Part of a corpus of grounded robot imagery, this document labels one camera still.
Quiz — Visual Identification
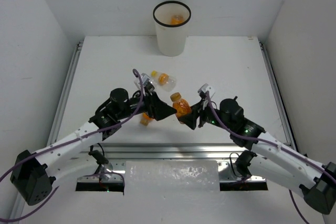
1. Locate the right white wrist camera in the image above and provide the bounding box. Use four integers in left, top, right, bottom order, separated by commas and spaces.
197, 83, 215, 99

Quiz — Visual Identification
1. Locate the aluminium side rail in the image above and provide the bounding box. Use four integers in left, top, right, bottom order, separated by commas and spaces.
9, 40, 83, 219
259, 40, 307, 157

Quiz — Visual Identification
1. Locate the right aluminium side rail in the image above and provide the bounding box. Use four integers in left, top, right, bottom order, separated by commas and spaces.
259, 40, 307, 157

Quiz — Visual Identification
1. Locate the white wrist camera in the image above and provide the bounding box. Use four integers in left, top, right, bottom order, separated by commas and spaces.
197, 83, 215, 99
134, 73, 155, 90

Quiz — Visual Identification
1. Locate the orange bottle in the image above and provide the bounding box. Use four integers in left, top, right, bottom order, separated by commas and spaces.
170, 92, 192, 124
170, 15, 184, 26
140, 113, 153, 126

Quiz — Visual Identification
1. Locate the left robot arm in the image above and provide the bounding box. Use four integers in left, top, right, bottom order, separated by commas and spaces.
10, 88, 176, 206

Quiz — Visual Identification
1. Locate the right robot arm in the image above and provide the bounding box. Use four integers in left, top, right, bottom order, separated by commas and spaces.
179, 98, 335, 215

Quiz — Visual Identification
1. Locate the left aluminium side rail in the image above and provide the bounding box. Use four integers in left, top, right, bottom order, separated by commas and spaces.
9, 40, 83, 219

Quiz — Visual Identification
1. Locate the front aluminium rail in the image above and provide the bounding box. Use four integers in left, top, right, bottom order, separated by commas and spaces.
76, 142, 292, 185

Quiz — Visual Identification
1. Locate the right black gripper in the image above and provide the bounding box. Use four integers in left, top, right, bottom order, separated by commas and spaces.
178, 97, 233, 131

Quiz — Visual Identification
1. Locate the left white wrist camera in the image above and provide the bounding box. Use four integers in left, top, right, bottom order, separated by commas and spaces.
134, 73, 155, 90

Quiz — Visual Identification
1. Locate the white bin with black rim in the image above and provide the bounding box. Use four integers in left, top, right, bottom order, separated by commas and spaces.
153, 0, 192, 57

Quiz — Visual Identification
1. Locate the clear bottle with yellow cap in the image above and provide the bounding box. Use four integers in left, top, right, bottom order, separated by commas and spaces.
151, 70, 177, 92

